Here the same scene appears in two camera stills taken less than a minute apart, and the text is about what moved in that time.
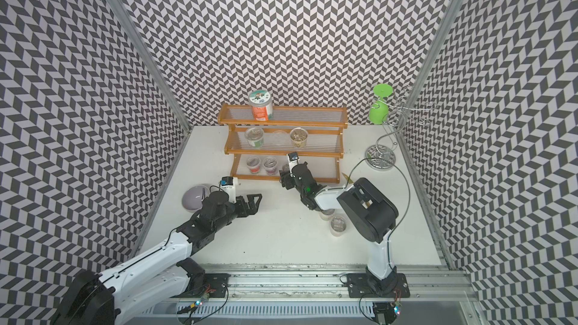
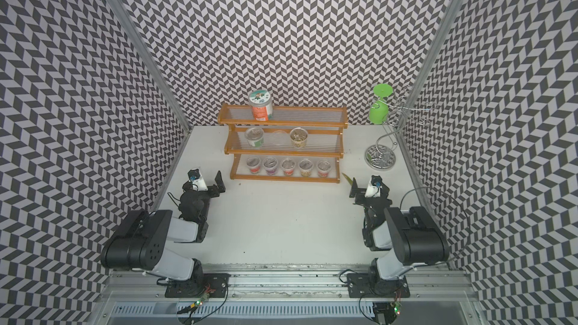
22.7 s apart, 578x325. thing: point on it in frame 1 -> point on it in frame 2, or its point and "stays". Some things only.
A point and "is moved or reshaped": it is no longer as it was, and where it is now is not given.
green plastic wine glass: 378,111 stays
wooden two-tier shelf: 268,143 stays
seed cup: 327,214 is moved or reshaped
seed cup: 338,226 -> 323,167
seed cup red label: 254,162 stays
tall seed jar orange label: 261,102 stays
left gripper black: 253,208 -> 214,190
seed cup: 270,163 stays
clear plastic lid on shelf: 279,138 stays
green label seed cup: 254,135 stays
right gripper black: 285,179 -> 360,192
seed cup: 299,136 stays
